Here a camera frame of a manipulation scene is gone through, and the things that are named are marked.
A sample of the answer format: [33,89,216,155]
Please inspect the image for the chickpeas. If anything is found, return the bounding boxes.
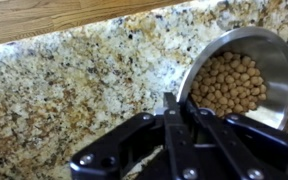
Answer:
[189,51,268,118]

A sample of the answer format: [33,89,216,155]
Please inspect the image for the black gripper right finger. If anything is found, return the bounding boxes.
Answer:
[183,101,288,180]

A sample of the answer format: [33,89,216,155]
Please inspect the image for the steel bowl holding chickpeas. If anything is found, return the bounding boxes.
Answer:
[176,25,288,132]

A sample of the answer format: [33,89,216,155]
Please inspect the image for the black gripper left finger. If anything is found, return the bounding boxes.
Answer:
[69,92,198,180]

